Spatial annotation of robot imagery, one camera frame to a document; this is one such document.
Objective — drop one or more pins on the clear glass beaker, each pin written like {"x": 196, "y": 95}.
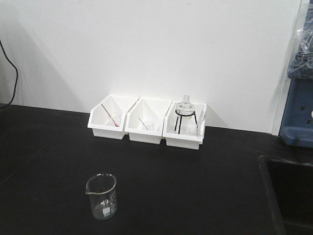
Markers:
{"x": 101, "y": 189}

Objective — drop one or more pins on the small glass beaker middle bin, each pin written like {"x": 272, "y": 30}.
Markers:
{"x": 149, "y": 124}

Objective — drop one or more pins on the small glass beaker bin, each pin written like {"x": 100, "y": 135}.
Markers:
{"x": 116, "y": 116}
{"x": 149, "y": 124}

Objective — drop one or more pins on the white plastic bin middle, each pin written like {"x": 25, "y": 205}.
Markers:
{"x": 147, "y": 109}

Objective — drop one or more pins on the white plastic bin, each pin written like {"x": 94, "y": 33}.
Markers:
{"x": 147, "y": 109}
{"x": 187, "y": 137}
{"x": 102, "y": 125}

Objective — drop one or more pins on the white plastic bin right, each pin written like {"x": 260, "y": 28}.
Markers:
{"x": 187, "y": 137}

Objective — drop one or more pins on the clear glass round flask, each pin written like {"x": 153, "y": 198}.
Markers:
{"x": 185, "y": 109}

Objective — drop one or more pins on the small glass beaker left bin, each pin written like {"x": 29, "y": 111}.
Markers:
{"x": 116, "y": 116}

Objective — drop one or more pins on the red stirring rod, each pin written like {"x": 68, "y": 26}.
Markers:
{"x": 116, "y": 125}

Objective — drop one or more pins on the clear glass tube right bin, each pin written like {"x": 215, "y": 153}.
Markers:
{"x": 199, "y": 123}

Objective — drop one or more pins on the white plastic bin left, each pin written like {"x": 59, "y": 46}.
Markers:
{"x": 102, "y": 125}

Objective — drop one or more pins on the blue lab equipment base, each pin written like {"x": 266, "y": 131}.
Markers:
{"x": 297, "y": 123}

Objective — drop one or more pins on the black sink basin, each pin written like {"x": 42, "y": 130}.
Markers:
{"x": 289, "y": 188}

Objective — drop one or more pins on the clear plastic bag cover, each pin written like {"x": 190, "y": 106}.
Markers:
{"x": 301, "y": 55}

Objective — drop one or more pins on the black wire tripod stand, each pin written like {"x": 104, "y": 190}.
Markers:
{"x": 179, "y": 122}

